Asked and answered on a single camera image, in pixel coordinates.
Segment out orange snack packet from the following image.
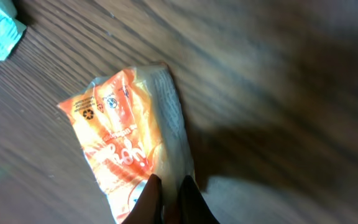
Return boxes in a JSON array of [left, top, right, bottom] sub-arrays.
[[59, 63, 195, 223]]

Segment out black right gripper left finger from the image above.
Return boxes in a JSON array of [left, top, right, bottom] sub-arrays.
[[122, 174, 163, 224]]

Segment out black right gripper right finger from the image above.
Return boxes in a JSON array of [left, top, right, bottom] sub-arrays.
[[178, 175, 219, 224]]

